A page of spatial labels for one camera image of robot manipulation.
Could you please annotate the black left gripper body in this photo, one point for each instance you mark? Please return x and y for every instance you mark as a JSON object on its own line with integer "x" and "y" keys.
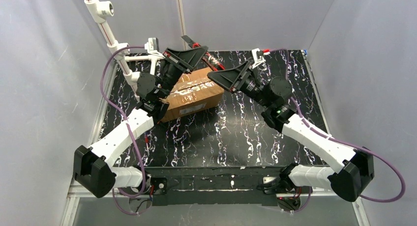
{"x": 182, "y": 63}

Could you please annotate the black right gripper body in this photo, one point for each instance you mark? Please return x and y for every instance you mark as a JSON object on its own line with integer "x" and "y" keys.
{"x": 239, "y": 81}

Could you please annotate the brown cardboard express box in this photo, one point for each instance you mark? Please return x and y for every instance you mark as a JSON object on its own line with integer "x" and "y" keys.
{"x": 193, "y": 92}

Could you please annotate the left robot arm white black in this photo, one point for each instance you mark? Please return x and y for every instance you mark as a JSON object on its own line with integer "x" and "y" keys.
{"x": 93, "y": 166}

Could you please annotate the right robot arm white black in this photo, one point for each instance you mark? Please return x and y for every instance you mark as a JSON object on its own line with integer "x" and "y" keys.
{"x": 348, "y": 172}

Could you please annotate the blue red small screwdriver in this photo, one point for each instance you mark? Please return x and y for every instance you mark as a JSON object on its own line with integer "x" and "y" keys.
{"x": 146, "y": 138}

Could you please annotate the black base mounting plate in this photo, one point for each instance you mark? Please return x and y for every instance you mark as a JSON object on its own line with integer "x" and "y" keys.
{"x": 217, "y": 185}

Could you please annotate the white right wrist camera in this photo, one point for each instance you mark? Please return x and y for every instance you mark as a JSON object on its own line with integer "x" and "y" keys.
{"x": 259, "y": 56}

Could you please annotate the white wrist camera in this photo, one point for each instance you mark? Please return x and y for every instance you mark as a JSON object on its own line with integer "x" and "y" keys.
{"x": 259, "y": 56}
{"x": 152, "y": 47}

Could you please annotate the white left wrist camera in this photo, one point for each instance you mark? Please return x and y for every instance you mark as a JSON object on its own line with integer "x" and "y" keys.
{"x": 152, "y": 47}

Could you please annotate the white pvc pipe frame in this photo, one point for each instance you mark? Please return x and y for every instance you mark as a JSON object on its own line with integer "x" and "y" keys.
{"x": 134, "y": 23}

